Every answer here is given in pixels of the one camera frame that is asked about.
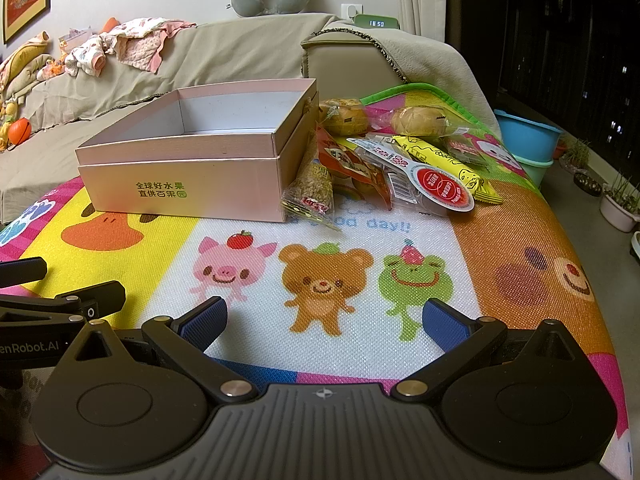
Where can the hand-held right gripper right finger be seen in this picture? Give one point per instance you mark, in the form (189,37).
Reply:
(445,322)

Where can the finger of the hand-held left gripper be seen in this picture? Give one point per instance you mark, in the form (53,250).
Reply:
(22,272)
(100,297)

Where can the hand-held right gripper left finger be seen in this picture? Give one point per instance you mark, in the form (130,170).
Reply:
(207,320)

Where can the pink cardboard gift box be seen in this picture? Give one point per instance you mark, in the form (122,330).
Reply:
(225,190)

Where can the clear packet round red label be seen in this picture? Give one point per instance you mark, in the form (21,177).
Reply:
(440,187)

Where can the grain bar clear packet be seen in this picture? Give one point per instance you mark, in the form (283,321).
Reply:
(312,185)

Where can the small clear snack packet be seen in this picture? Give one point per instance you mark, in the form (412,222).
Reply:
(467,152)

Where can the yellow snack packet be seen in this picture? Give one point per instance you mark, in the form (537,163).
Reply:
(425,149)

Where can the red quail egg packet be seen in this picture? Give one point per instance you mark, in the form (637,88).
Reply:
(345,160)

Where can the bread bun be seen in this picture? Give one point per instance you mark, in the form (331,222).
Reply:
(415,121)
(345,116)

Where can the colourful cartoon play mat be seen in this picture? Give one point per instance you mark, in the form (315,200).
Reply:
(350,240)

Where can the small orange ball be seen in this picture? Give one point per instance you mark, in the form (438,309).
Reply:
(20,131)

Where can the teal plastic basin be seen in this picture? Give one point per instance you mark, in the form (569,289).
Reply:
(535,170)

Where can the dark small plant pot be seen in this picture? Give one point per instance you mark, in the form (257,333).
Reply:
(589,185)

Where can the blue plastic basin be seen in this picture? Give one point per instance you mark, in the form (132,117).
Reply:
(527,132)

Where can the white pot with grass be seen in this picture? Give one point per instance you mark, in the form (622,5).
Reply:
(620,210)

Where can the small green potted plant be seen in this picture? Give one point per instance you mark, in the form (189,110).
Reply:
(575,155)

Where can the yellow plush cloth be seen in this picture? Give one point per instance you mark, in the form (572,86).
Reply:
(25,60)

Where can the white floral baby garment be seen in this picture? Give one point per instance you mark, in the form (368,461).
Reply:
(85,57)

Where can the beige fringed armrest cloth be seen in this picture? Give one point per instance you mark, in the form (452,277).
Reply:
(440,60)

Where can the orange cloth item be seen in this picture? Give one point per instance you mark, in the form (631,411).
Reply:
(111,25)

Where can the beige sofa cover cloth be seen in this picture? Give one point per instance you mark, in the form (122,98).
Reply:
(225,55)

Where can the beige sofa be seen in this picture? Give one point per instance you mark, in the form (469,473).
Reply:
(350,65)

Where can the dark glass window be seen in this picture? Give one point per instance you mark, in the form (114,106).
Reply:
(550,35)

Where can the green digital clock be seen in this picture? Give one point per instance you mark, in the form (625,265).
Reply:
(375,23)

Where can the red framed wall picture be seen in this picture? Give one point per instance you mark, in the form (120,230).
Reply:
(25,0)

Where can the white wall socket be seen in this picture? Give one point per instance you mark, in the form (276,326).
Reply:
(349,10)

